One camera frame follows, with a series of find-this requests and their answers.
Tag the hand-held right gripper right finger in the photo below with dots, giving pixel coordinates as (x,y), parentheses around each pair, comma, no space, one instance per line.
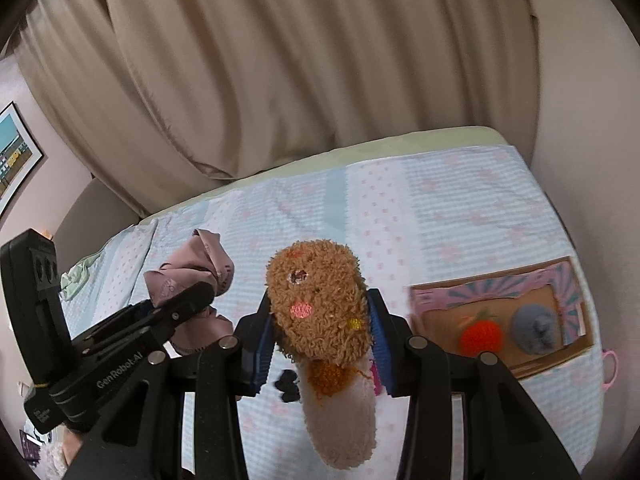
(384,355)

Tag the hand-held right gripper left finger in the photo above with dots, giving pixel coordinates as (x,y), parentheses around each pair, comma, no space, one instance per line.
(256,355)

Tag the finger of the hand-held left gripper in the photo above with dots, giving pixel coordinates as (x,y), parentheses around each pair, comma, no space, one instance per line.
(187,300)
(112,322)

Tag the pink printed cloth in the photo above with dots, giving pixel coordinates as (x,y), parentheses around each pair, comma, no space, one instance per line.
(212,262)

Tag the brown fuzzy sock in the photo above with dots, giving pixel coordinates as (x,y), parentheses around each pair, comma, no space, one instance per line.
(320,305)

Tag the cardboard box with pink print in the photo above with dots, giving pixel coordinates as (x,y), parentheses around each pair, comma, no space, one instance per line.
(530,280)

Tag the small black cloth piece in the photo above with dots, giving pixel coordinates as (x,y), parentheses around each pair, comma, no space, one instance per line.
(287,386)

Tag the orange crochet ball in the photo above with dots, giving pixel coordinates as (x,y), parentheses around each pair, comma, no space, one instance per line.
(481,336)

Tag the beige headboard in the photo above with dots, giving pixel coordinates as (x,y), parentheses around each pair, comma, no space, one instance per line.
(90,215)

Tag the purple packet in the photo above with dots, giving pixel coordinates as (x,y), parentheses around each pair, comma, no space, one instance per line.
(29,446)

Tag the grey fluffy pompom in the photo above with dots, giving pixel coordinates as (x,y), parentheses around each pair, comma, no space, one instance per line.
(536,327)

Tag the light blue striped blanket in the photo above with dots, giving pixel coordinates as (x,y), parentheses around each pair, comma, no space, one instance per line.
(450,210)

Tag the pale green bed sheet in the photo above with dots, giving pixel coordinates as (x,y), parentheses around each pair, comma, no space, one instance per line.
(450,136)

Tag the beige curtain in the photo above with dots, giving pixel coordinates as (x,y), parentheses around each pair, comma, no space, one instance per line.
(280,60)

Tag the framed wall picture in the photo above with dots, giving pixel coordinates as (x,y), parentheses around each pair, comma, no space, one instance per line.
(15,155)

